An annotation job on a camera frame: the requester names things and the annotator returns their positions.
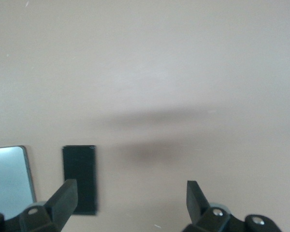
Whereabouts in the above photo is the black smartphone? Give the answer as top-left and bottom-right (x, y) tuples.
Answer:
(62, 145), (98, 216)

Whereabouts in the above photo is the silver closed laptop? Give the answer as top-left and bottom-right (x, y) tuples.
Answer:
(0, 145), (37, 219)

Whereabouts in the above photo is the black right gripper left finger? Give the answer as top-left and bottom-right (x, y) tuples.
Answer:
(0, 178), (78, 232)

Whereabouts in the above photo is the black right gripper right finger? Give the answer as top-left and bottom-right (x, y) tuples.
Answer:
(182, 180), (281, 232)

